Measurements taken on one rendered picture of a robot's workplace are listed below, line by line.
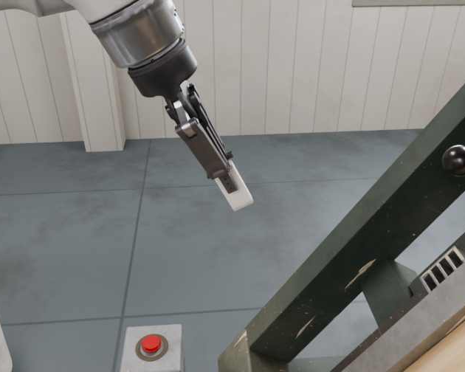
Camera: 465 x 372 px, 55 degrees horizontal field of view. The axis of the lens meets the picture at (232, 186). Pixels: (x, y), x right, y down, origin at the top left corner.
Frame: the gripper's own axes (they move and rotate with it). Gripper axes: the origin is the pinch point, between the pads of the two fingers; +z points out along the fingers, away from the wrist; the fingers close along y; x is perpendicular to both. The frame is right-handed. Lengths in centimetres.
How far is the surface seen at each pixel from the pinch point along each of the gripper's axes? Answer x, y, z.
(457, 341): -18.0, -15.9, 25.7
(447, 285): -20.4, -10.4, 21.9
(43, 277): 141, 137, 85
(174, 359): 29.4, 7.0, 35.3
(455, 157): -26.1, -7.5, 4.9
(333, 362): 3, 13, 64
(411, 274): -19.3, 6.9, 37.9
